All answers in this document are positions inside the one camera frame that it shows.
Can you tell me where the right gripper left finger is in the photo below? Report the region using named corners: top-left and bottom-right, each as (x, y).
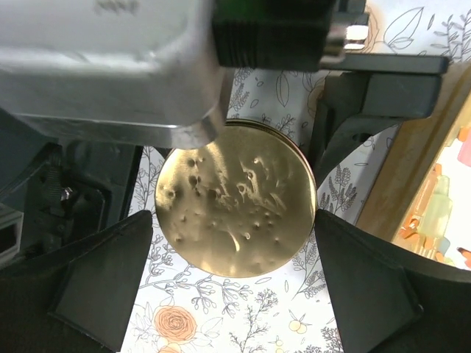
top-left (1, 210), bottom-right (153, 352)

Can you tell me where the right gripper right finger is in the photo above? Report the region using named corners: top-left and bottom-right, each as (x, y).
top-left (314, 210), bottom-right (470, 352)

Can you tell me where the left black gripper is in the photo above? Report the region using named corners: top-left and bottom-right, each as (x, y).
top-left (212, 1), bottom-right (449, 177)

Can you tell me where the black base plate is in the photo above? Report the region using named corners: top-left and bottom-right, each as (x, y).
top-left (1, 111), bottom-right (143, 267)

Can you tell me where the gold jar lid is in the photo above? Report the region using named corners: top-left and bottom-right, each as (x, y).
top-left (155, 119), bottom-right (317, 278)

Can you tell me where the floral table mat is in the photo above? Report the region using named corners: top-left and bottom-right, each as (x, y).
top-left (121, 1), bottom-right (470, 352)

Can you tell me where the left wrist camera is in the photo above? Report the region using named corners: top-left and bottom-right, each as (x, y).
top-left (1, 1), bottom-right (231, 149)

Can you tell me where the tin of popsicle candies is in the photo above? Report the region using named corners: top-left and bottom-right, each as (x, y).
top-left (356, 63), bottom-right (470, 270)

